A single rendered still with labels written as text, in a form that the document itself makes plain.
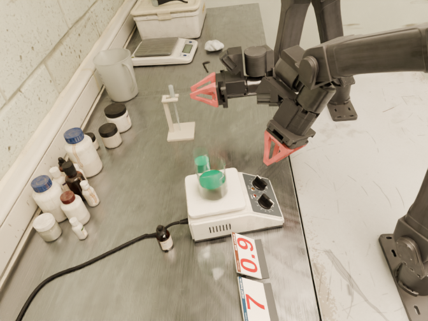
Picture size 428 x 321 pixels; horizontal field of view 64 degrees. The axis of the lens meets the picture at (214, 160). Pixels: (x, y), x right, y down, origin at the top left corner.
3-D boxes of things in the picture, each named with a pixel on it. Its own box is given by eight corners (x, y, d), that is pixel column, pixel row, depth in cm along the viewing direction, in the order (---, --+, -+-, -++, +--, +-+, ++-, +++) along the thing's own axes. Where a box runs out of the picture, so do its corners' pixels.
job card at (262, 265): (260, 239, 73) (260, 227, 70) (269, 278, 66) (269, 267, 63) (232, 243, 73) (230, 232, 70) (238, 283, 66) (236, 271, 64)
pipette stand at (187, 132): (195, 123, 107) (188, 87, 98) (193, 139, 101) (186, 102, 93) (170, 125, 108) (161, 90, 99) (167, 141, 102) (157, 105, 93)
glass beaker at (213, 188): (209, 179, 76) (205, 149, 71) (235, 188, 73) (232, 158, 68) (192, 200, 72) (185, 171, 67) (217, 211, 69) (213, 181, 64)
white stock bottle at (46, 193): (69, 221, 83) (49, 189, 75) (44, 225, 83) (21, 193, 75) (76, 202, 88) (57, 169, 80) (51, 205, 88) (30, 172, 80)
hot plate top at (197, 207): (236, 169, 78) (236, 166, 78) (247, 209, 69) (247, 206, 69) (185, 178, 78) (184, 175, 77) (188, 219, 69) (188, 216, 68)
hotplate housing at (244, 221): (269, 185, 84) (269, 161, 79) (284, 228, 74) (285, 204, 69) (179, 201, 84) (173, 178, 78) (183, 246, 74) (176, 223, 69)
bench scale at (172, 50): (191, 65, 138) (189, 53, 134) (130, 67, 142) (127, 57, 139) (199, 44, 151) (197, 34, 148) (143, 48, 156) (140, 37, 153)
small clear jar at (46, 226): (57, 242, 78) (46, 229, 75) (39, 242, 79) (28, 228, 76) (65, 227, 82) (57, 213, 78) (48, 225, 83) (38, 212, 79)
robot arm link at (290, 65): (264, 82, 71) (272, 30, 61) (298, 69, 74) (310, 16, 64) (300, 117, 65) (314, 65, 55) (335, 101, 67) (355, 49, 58)
